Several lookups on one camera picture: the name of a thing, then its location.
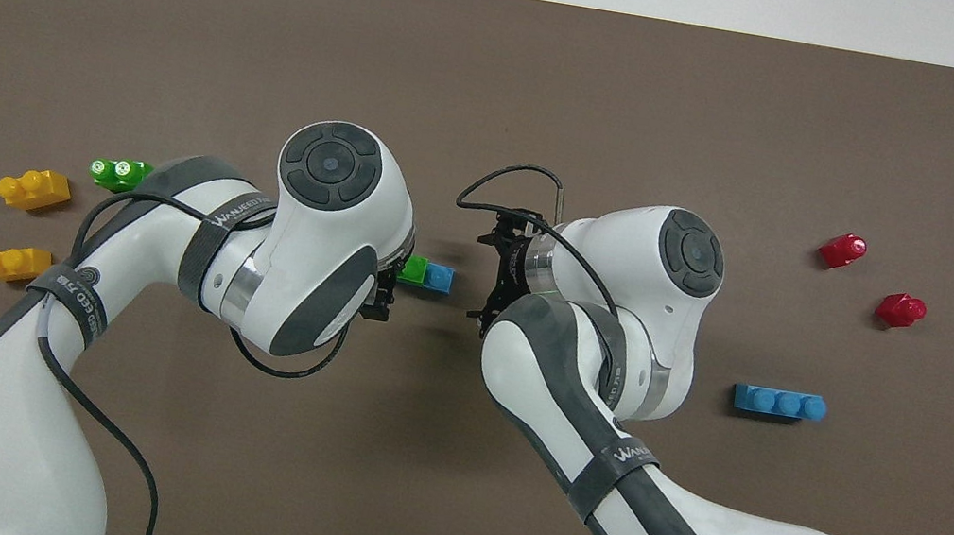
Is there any green two-stud block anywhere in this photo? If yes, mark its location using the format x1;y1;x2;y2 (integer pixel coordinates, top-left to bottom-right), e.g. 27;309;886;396
87;153;154;198
396;252;431;289

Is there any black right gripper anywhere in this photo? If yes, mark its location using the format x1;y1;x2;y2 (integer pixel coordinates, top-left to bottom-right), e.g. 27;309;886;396
463;203;544;345

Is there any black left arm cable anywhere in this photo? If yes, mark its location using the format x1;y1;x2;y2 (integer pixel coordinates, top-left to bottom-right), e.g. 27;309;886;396
4;178;365;535

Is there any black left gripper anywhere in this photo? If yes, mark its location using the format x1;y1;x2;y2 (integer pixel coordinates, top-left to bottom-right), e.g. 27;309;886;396
358;258;404;324

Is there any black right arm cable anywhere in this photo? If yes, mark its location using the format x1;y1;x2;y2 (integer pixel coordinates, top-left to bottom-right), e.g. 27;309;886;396
441;155;644;330

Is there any brown table mat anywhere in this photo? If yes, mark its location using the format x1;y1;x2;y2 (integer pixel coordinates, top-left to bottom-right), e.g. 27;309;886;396
0;0;954;535

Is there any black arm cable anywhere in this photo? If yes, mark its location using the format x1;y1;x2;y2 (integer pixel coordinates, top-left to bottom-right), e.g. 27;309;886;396
441;155;644;330
4;178;365;535

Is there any red one-stud block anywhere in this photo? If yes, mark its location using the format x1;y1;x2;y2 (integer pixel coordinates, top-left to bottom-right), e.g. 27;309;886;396
872;289;929;335
815;229;871;275

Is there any yellow two-stud block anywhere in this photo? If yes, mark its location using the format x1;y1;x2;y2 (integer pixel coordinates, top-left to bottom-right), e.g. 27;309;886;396
0;163;76;218
0;242;55;289

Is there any blue three-stud block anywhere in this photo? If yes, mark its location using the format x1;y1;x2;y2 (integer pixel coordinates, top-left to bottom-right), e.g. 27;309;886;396
731;382;830;426
422;262;457;296

